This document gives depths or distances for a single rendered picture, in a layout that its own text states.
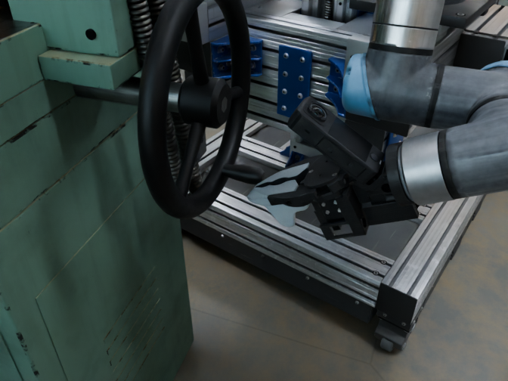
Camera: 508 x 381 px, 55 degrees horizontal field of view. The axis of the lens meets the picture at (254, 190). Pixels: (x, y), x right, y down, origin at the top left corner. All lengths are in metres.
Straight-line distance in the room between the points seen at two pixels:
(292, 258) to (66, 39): 0.87
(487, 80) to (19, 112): 0.52
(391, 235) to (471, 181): 0.85
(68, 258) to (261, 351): 0.71
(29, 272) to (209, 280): 0.87
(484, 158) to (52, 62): 0.47
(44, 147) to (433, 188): 0.45
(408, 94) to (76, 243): 0.49
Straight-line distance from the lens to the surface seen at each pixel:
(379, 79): 0.60
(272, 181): 0.63
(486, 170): 0.52
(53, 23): 0.62
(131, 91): 0.63
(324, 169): 0.58
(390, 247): 1.32
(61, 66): 0.60
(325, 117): 0.55
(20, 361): 0.76
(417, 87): 0.59
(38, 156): 0.64
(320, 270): 1.26
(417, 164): 0.53
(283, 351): 1.32
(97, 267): 0.80
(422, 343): 1.40
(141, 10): 0.59
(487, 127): 0.53
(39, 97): 0.63
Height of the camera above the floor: 1.07
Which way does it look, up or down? 36 degrees down
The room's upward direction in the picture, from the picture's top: straight up
